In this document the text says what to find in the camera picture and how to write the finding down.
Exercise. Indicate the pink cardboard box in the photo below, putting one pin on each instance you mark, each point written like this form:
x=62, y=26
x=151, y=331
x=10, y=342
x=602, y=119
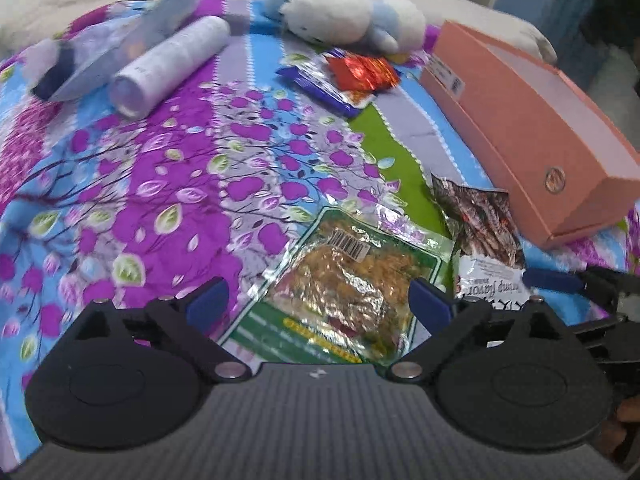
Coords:
x=525, y=130

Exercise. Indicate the white spray bottle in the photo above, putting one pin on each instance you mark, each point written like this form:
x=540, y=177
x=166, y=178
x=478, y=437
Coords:
x=170, y=55

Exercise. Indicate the blue white packet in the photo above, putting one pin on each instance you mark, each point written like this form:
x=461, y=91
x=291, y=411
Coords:
x=310, y=77

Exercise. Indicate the red foil candy packet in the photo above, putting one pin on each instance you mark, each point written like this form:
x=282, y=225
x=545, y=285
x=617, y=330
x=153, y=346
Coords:
x=365, y=72

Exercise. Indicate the white blue plush toy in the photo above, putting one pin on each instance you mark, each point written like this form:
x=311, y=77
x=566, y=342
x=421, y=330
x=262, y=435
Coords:
x=330, y=15

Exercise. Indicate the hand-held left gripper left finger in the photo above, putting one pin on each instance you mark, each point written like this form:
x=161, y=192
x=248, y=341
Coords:
x=207, y=302

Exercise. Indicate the purple floral bed sheet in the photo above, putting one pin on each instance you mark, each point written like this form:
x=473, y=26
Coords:
x=150, y=185

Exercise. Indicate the clear plastic pouch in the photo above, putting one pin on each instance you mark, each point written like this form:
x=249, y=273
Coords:
x=170, y=5

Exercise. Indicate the green foil packet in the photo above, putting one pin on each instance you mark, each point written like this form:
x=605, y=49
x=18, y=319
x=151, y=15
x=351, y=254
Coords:
x=350, y=270

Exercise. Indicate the brown white packet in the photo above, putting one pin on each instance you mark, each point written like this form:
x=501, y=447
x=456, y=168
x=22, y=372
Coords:
x=480, y=240

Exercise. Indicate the grey duvet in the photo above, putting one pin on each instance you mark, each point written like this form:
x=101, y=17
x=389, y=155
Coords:
x=40, y=10

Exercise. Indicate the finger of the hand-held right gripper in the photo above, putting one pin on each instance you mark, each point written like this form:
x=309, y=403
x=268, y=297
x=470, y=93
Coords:
x=555, y=281
x=610, y=335

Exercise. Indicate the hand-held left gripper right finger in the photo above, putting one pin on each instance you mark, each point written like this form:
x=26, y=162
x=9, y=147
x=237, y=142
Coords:
x=430, y=304

